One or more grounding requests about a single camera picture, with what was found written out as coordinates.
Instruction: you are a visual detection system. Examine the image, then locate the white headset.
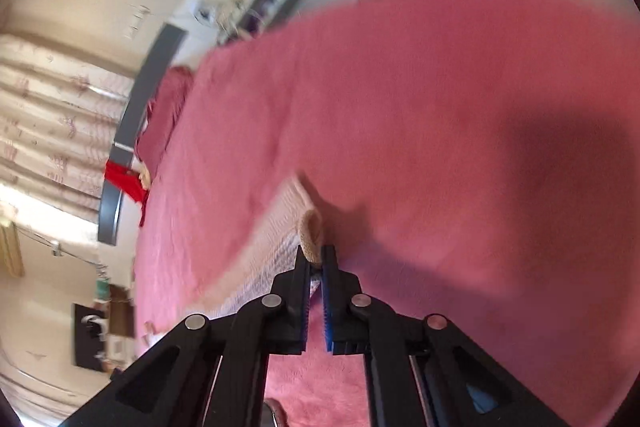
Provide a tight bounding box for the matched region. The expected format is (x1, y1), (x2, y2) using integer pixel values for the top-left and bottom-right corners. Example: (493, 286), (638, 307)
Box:
(82, 314), (108, 340)

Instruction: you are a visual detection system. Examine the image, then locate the white leaf-print nightstand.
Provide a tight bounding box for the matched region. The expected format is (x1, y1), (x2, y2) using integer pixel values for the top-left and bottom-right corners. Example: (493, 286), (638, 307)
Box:
(190, 0), (303, 45)

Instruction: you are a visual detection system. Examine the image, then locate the pink knitted sweater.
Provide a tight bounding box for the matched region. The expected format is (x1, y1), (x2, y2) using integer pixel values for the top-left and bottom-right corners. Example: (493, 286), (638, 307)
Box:
(145, 174), (326, 338)

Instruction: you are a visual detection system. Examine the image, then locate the floral curtain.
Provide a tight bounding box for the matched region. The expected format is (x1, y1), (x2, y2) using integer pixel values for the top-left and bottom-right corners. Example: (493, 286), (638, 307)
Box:
(0, 34), (136, 212)

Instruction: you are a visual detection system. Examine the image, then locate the grey headboard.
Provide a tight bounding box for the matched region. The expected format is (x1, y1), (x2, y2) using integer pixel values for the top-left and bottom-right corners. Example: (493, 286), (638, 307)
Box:
(97, 23), (188, 248)

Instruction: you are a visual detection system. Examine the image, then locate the beige wall heater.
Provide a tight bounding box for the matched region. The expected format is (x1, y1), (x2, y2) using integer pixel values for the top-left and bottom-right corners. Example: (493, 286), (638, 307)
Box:
(0, 219), (26, 278)

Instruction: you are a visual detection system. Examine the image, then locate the pink pillow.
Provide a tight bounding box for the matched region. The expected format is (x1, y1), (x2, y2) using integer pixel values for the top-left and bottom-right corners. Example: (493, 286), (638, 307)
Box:
(134, 66), (195, 168)

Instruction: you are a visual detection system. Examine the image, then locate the red garment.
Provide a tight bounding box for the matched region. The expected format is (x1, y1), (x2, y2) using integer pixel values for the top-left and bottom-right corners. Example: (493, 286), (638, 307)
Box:
(103, 159), (151, 228)

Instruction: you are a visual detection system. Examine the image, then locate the bed with pink blanket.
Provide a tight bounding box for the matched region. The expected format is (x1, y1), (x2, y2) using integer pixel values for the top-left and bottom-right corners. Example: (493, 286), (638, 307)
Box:
(132, 0), (640, 427)

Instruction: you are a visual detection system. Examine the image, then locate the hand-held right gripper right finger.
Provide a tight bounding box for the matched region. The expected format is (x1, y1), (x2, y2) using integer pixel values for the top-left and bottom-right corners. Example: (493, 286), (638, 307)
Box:
(321, 244), (571, 427)

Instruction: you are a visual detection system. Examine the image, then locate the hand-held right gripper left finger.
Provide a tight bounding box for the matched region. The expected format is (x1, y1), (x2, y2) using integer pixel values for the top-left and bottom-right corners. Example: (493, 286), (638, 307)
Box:
(62, 244), (313, 427)

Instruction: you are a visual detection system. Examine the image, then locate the black wall screen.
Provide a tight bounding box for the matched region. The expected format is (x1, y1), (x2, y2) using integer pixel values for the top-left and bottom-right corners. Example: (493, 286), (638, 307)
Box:
(72, 302), (113, 370)

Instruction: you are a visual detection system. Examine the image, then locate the wooden desk with white drawers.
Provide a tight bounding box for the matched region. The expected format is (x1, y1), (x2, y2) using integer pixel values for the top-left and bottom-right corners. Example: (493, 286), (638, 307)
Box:
(102, 284), (137, 360)

